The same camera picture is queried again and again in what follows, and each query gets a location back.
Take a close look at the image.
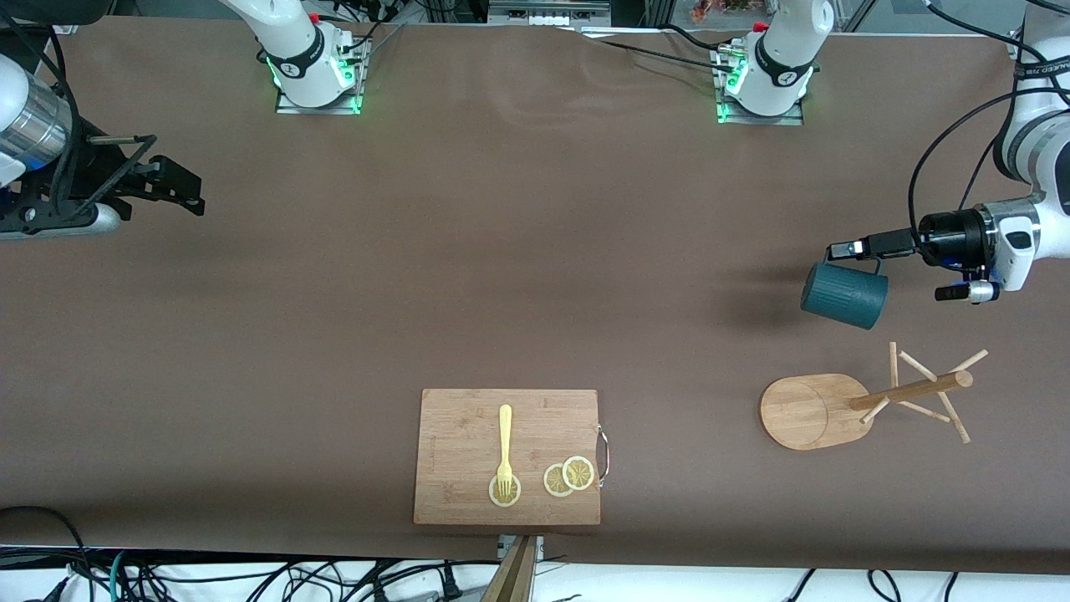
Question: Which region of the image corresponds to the dark teal cup yellow inside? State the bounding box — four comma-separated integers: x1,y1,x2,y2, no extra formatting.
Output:
800,258,889,330

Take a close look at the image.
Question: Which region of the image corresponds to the wooden mug rack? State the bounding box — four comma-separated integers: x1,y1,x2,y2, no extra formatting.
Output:
759,341,990,452

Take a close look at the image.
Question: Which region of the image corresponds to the brown table cover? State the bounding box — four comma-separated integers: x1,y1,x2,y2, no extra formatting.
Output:
0,15,1070,578

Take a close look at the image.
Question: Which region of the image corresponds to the grey power strip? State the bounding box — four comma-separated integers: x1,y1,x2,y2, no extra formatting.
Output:
487,0,613,26

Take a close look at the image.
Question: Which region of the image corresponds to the yellow plastic fork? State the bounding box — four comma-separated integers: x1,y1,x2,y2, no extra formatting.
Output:
496,405,514,498

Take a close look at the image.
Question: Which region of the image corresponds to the wooden beam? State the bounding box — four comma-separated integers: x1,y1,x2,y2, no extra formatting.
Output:
481,535,540,602

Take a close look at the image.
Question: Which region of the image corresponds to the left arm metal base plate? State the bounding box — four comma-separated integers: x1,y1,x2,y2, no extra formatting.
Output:
711,46,805,126

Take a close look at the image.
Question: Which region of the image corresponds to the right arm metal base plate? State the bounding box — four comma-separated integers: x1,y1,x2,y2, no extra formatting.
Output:
274,33,369,115

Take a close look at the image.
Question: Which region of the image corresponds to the black cable on table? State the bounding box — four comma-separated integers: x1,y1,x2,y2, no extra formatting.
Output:
581,25,741,74

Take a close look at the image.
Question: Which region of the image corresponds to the black looped floor cable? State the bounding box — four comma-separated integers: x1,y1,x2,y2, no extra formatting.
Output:
0,505,93,602

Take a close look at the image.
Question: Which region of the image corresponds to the teal floor cable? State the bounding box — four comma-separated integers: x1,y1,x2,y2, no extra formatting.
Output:
107,549,136,602

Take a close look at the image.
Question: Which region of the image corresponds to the wooden cutting board metal handle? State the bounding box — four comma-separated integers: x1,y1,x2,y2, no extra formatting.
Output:
413,389,610,527

